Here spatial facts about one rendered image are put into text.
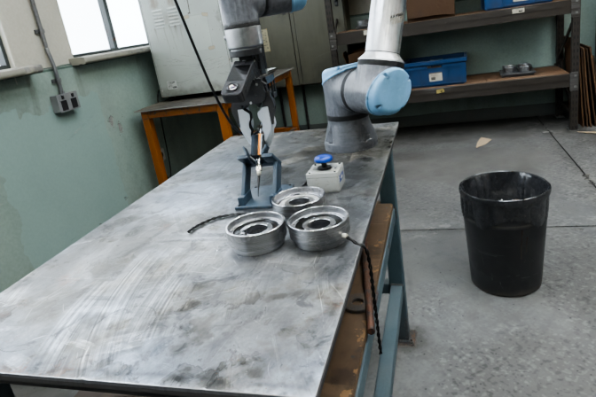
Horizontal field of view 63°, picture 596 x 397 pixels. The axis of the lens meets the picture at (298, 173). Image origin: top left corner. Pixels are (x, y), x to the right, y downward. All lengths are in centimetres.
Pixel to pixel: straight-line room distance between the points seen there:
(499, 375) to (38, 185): 213
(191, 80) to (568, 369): 250
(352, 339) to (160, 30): 259
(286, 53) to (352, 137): 347
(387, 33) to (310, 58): 348
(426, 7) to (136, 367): 385
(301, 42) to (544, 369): 361
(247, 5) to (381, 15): 36
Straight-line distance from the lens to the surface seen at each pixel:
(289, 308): 67
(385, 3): 124
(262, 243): 81
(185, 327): 69
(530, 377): 179
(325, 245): 80
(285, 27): 473
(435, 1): 423
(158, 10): 326
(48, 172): 269
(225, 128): 292
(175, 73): 326
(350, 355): 98
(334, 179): 103
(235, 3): 102
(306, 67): 471
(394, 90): 120
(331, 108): 133
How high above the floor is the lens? 116
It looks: 18 degrees down
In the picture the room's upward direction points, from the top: 9 degrees counter-clockwise
